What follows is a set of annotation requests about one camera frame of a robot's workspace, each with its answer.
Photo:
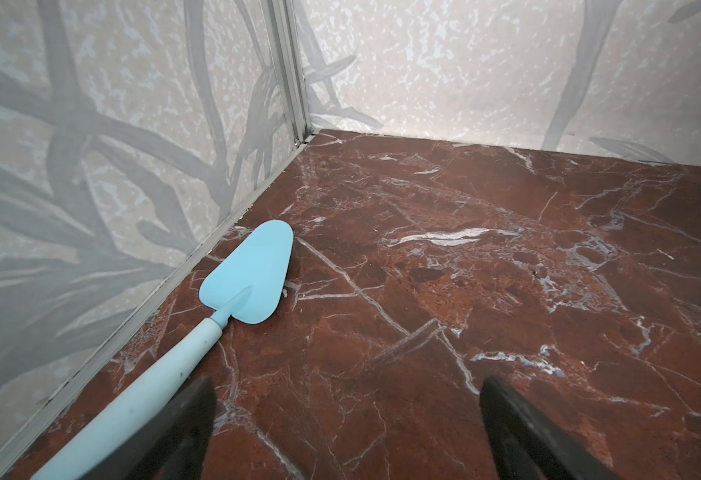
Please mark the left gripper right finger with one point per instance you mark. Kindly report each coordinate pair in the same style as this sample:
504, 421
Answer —
525, 444

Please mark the light blue spatula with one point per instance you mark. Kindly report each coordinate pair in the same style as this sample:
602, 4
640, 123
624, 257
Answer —
246, 286

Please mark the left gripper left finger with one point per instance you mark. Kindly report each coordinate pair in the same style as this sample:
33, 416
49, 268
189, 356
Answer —
172, 445

